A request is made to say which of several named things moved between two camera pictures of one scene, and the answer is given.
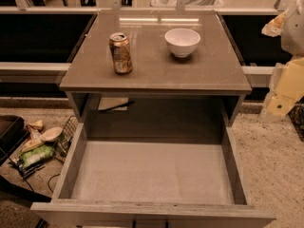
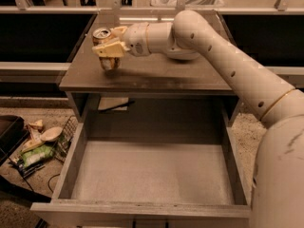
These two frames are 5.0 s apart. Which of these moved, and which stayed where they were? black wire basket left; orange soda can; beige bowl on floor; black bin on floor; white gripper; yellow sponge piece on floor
Moved: orange soda can; white gripper
Stayed: black wire basket left; beige bowl on floor; yellow sponge piece on floor; black bin on floor
